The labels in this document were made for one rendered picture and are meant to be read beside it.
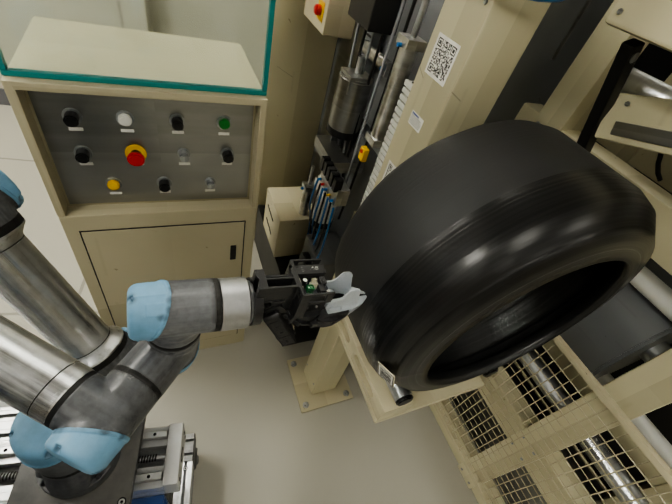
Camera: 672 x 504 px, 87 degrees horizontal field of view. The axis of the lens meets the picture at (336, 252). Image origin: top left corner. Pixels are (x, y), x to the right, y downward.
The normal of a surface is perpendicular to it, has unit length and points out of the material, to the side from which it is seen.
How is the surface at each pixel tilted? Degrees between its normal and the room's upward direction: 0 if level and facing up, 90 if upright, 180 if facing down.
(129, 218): 90
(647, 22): 90
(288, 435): 0
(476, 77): 90
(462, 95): 90
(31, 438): 7
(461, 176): 37
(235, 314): 61
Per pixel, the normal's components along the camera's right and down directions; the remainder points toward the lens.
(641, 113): -0.91, 0.10
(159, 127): 0.34, 0.73
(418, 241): -0.65, -0.28
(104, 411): 0.44, -0.57
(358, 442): 0.23, -0.68
